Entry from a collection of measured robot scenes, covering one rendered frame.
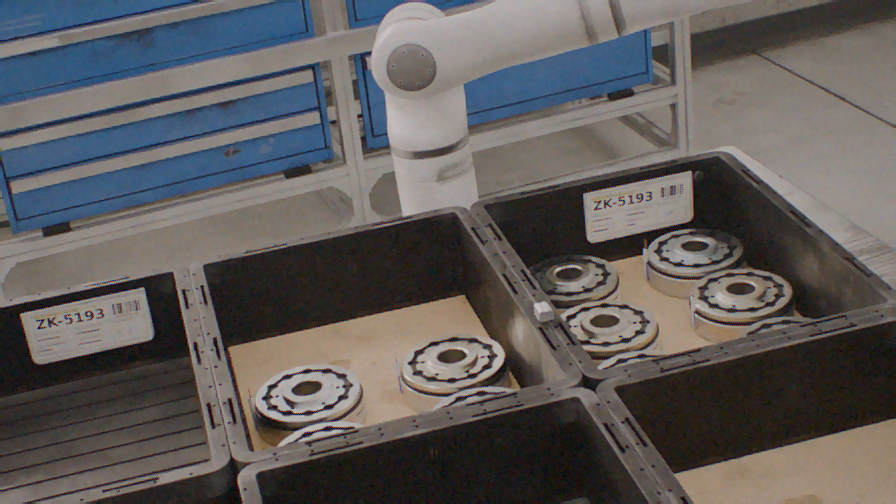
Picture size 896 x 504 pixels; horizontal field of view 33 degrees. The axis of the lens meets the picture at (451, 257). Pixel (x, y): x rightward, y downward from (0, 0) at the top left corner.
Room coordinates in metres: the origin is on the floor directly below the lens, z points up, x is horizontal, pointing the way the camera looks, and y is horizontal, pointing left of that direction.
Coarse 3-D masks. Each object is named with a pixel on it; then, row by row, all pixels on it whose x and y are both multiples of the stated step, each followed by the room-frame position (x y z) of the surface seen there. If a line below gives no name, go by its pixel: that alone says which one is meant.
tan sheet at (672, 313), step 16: (640, 256) 1.47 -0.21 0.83; (624, 272) 1.44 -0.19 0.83; (640, 272) 1.43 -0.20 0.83; (624, 288) 1.40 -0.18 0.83; (640, 288) 1.40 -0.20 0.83; (640, 304) 1.36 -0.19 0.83; (656, 304) 1.36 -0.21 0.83; (672, 304) 1.35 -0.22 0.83; (688, 304) 1.35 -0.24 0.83; (672, 320) 1.32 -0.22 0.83; (688, 320) 1.32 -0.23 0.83; (672, 336) 1.29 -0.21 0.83; (688, 336) 1.28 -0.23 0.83; (672, 352) 1.26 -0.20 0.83
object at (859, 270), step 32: (672, 160) 1.50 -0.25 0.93; (704, 160) 1.49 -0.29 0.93; (736, 160) 1.47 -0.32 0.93; (544, 192) 1.45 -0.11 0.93; (768, 192) 1.38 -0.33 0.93; (480, 224) 1.39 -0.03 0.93; (800, 224) 1.30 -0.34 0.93; (512, 256) 1.31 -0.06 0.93; (832, 256) 1.24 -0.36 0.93; (832, 320) 1.11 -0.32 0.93; (576, 352) 1.11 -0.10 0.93; (704, 352) 1.09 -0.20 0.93
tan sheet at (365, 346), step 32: (352, 320) 1.41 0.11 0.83; (384, 320) 1.40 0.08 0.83; (416, 320) 1.39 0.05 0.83; (448, 320) 1.38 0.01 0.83; (256, 352) 1.36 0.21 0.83; (288, 352) 1.35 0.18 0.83; (320, 352) 1.35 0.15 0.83; (352, 352) 1.34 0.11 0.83; (384, 352) 1.33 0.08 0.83; (256, 384) 1.30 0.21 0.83; (384, 384) 1.27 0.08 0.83; (512, 384) 1.24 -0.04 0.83; (384, 416) 1.21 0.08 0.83; (256, 448) 1.18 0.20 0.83
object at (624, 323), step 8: (592, 312) 1.29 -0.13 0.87; (600, 312) 1.29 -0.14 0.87; (608, 312) 1.29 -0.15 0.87; (616, 312) 1.28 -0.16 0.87; (584, 320) 1.28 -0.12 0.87; (592, 320) 1.28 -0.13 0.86; (624, 320) 1.27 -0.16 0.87; (584, 328) 1.26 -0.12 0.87; (592, 328) 1.26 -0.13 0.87; (600, 328) 1.26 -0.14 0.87; (608, 328) 1.26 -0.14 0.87; (616, 328) 1.25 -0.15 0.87; (624, 328) 1.26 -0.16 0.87; (600, 336) 1.25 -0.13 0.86; (608, 336) 1.25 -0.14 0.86
